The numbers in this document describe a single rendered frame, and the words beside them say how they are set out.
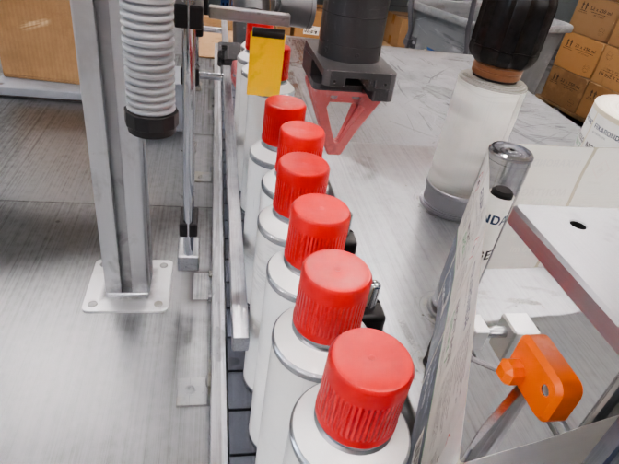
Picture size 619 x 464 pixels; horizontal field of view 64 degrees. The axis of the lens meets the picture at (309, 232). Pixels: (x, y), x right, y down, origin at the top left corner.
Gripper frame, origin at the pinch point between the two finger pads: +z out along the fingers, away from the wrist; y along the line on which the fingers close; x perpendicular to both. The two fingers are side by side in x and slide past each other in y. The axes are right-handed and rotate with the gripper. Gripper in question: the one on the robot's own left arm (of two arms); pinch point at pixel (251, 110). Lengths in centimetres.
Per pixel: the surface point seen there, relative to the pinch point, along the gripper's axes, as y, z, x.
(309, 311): -1, 25, -53
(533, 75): 179, -83, 183
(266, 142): -1.5, 13.1, -36.0
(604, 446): 8, 29, -60
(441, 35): 114, -96, 168
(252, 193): -2.4, 17.0, -33.4
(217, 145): -5.0, 4.8, 3.0
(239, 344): -3.9, 28.5, -39.7
